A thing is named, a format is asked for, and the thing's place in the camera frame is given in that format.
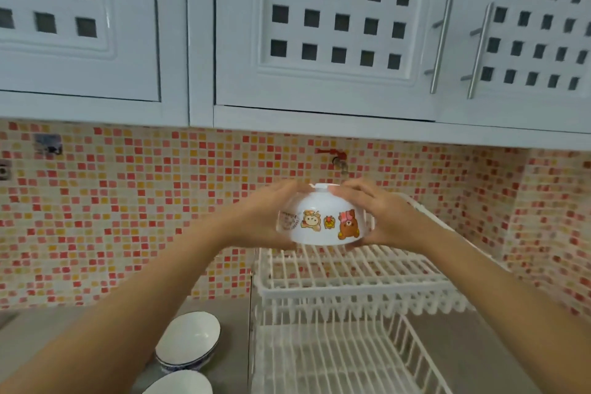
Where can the white bowl with blue rim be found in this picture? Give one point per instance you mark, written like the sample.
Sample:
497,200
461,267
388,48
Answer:
187,338

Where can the metal wall hook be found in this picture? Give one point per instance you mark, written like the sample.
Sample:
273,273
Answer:
48,144

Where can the wall socket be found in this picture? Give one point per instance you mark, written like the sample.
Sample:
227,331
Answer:
3,170

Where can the person's left thumb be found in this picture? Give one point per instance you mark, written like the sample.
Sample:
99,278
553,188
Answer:
281,245

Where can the person's right thumb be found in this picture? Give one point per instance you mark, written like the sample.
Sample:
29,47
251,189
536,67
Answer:
362,241

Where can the white lattice cabinet door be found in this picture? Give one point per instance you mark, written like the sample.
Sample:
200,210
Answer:
78,15
332,15
531,33

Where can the white wall cabinet frame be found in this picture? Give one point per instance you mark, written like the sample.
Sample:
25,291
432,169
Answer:
198,38

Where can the person's right hand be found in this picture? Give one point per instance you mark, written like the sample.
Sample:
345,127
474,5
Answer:
392,218

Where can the plain white bowl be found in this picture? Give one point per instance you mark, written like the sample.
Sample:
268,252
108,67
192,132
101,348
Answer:
178,384

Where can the person's left forearm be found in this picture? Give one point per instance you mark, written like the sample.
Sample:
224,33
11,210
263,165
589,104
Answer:
120,306

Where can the white bowl with cartoon stickers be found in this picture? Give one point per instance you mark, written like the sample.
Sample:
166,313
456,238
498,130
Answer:
323,218

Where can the person's left hand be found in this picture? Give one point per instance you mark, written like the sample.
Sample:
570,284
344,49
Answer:
258,218

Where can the person's right forearm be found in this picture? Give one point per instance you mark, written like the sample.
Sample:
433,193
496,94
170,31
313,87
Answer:
517,310

